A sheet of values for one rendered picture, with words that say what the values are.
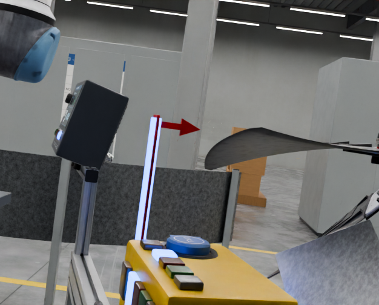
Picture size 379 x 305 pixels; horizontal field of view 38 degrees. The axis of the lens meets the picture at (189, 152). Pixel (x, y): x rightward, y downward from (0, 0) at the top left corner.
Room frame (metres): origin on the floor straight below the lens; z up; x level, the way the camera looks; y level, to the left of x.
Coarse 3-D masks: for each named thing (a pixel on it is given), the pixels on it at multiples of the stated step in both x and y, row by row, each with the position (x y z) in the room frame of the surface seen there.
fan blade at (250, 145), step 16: (256, 128) 0.68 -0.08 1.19; (224, 144) 0.76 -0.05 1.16; (240, 144) 0.76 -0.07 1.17; (256, 144) 0.76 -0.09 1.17; (272, 144) 0.76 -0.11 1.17; (288, 144) 0.75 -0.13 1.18; (304, 144) 0.74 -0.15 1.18; (320, 144) 0.73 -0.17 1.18; (336, 144) 0.80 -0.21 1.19; (352, 144) 0.79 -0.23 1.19; (368, 144) 0.79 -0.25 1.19; (208, 160) 0.84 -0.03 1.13; (224, 160) 0.85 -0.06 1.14; (240, 160) 0.87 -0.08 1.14
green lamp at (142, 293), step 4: (140, 292) 0.41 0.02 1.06; (144, 292) 0.40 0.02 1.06; (140, 296) 0.40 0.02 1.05; (144, 296) 0.40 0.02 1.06; (148, 296) 0.40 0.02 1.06; (140, 300) 0.40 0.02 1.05; (144, 300) 0.39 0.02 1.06; (148, 300) 0.39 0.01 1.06; (152, 300) 0.39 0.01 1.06; (140, 304) 0.40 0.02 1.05; (144, 304) 0.39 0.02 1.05
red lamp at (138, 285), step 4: (136, 280) 0.43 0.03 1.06; (136, 284) 0.42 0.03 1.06; (140, 284) 0.42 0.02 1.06; (136, 288) 0.42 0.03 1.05; (140, 288) 0.41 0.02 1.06; (144, 288) 0.41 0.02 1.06; (136, 292) 0.42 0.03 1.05; (132, 296) 0.43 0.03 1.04; (136, 296) 0.42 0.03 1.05; (132, 300) 0.43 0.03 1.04; (136, 300) 0.42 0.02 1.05; (132, 304) 0.43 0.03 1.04; (136, 304) 0.41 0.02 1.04
